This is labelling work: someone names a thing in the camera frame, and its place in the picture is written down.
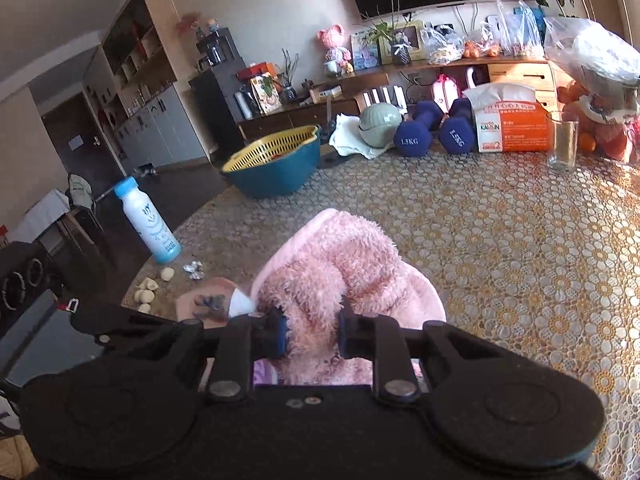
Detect blue picture card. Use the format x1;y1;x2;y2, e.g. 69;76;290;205
350;30;381;71

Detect pink patterned cloth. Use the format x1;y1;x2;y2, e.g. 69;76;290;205
176;277;256;332

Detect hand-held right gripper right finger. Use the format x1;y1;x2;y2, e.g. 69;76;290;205
337;295;502;407

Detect red box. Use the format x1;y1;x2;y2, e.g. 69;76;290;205
236;62;279;81

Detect blue plastic bowl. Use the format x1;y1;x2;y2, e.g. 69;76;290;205
221;132;322;198

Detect gold floral lace tablecloth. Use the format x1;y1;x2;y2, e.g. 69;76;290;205
120;146;640;480

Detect yellow plastic colander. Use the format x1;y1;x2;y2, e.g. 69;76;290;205
220;125;321;173

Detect blue dumbbell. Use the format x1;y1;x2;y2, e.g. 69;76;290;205
393;100;445;157
438;98;477;155

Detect black cabinet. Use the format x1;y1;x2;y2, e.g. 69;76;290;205
188;65;252;164

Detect wooden wall shelf unit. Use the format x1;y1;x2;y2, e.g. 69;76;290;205
82;0;211;171

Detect dark door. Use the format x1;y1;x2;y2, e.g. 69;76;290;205
42;91;132;197

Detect wooden sideboard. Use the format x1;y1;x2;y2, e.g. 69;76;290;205
237;57;551;142

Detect bag of oranges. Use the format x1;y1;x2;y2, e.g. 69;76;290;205
556;80;640;164

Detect black coffee machine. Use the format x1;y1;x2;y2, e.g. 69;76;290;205
195;27;239;74

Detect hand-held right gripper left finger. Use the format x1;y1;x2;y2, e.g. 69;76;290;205
70;304;290;404

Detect light wooden drawer box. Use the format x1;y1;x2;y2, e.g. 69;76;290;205
487;61;557;111

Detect colourful book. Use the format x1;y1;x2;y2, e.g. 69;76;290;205
249;74;284;116

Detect orange and white bag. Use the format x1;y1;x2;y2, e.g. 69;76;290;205
462;82;554;154

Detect white bottle with blue cap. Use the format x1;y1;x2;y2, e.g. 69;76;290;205
113;176;182;264

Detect large clear plastic bag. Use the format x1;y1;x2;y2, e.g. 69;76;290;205
543;16;640;126

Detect green round container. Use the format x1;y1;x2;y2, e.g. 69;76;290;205
358;103;403;147

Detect black device with round rings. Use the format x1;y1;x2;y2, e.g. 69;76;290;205
0;241;81;341

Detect clear drinking glass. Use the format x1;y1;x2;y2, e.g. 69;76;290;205
545;111;580;171

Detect pink bear figurine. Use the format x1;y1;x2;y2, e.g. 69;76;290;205
316;24;354;77

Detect chair with green cushion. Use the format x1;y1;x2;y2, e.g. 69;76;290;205
65;173;107;242

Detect green photo frame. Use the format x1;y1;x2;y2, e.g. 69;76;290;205
378;21;426;65

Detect white cloth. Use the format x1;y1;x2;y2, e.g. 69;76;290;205
328;113;396;159

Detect small potted plant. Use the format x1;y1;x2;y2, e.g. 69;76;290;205
359;0;417;66

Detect vase with green stems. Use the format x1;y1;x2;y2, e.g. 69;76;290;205
280;49;302;104

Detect oranges on sideboard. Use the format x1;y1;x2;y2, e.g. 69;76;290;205
462;41;502;59

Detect small white table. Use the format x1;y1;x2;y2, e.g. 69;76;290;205
6;189;72;247

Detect pink small backpack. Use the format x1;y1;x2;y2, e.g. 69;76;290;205
432;74;461;111

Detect clear plastic bag with snacks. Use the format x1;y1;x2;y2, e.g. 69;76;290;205
420;25;467;66

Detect tall clear plastic bag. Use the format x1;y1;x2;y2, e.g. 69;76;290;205
495;0;546;59

